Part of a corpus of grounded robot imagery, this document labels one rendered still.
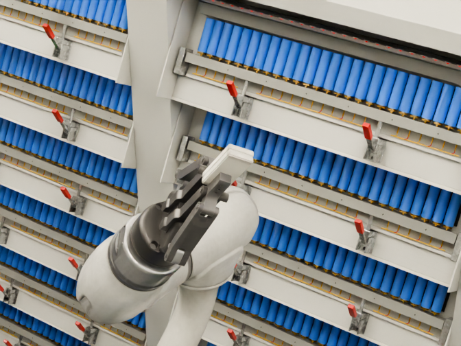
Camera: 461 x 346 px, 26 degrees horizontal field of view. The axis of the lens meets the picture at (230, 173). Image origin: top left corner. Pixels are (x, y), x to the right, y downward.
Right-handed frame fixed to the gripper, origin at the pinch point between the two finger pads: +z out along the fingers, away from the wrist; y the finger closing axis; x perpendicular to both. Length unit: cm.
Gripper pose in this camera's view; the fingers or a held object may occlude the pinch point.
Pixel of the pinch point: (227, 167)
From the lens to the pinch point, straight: 109.6
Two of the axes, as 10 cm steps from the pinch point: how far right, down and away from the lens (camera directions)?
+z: 4.4, -4.5, -7.8
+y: 0.7, -8.5, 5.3
